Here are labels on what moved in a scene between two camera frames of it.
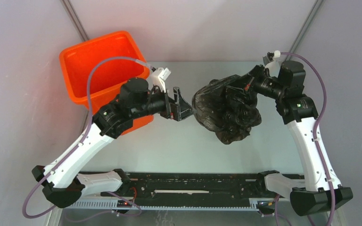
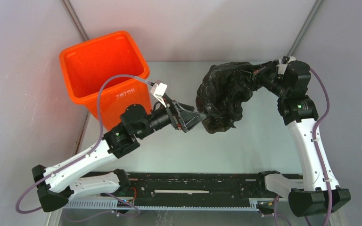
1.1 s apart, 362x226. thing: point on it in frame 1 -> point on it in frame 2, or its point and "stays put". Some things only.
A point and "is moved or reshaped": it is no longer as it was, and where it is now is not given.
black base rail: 231,190 stays put
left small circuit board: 122,203 stays put
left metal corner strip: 75,19 stays put
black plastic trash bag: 225,105 is moved or reshaped
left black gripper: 178,108 -> 188,119
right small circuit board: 266,207 stays put
